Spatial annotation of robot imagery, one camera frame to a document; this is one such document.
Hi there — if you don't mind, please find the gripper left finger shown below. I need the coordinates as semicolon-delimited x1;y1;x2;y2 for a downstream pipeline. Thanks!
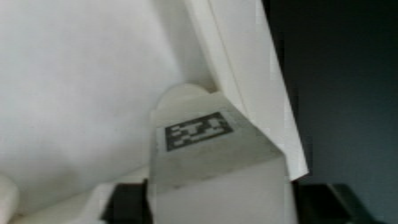
103;181;151;224

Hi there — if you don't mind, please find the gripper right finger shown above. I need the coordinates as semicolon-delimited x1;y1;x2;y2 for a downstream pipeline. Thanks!
295;184;377;224

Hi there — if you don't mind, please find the white table leg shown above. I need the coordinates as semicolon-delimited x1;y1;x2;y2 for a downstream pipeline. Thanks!
148;84;299;224

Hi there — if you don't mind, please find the white square table top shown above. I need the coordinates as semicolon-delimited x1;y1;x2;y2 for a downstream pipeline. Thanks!
0;0;308;224

